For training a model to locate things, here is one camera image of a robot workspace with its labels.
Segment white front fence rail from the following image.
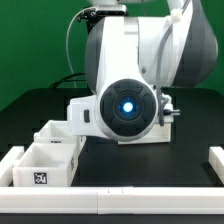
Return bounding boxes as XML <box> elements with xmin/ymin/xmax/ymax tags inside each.
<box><xmin>0</xmin><ymin>187</ymin><xmax>224</xmax><ymax>215</ymax></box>

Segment white fence rail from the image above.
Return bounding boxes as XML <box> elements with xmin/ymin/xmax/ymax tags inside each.
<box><xmin>0</xmin><ymin>187</ymin><xmax>224</xmax><ymax>215</ymax></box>
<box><xmin>0</xmin><ymin>146</ymin><xmax>24</xmax><ymax>187</ymax></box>
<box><xmin>208</xmin><ymin>146</ymin><xmax>224</xmax><ymax>185</ymax></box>

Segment white drawer box with tag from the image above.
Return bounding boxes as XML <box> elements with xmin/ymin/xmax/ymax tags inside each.
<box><xmin>13</xmin><ymin>143</ymin><xmax>78</xmax><ymax>187</ymax></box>

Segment black camera on stand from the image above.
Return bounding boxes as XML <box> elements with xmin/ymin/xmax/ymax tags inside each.
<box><xmin>77</xmin><ymin>4</ymin><xmax>128</xmax><ymax>33</ymax></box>

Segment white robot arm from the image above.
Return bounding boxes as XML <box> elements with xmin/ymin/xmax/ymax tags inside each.
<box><xmin>67</xmin><ymin>0</ymin><xmax>218</xmax><ymax>144</ymax></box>

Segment grey cable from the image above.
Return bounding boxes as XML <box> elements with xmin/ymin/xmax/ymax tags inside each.
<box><xmin>65</xmin><ymin>6</ymin><xmax>98</xmax><ymax>89</ymax></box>

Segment white left fence rail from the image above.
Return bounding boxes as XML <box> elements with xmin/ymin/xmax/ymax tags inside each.
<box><xmin>0</xmin><ymin>146</ymin><xmax>24</xmax><ymax>187</ymax></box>

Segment black cables on table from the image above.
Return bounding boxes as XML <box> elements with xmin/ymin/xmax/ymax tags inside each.
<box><xmin>49</xmin><ymin>71</ymin><xmax>88</xmax><ymax>90</ymax></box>

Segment white drawer box left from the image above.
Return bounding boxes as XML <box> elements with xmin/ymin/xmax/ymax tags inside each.
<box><xmin>34</xmin><ymin>120</ymin><xmax>86</xmax><ymax>153</ymax></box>

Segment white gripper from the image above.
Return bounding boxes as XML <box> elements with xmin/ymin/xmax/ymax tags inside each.
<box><xmin>67</xmin><ymin>95</ymin><xmax>180</xmax><ymax>144</ymax></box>

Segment white right fence rail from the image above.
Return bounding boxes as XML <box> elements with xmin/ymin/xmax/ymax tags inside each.
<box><xmin>208</xmin><ymin>146</ymin><xmax>224</xmax><ymax>185</ymax></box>

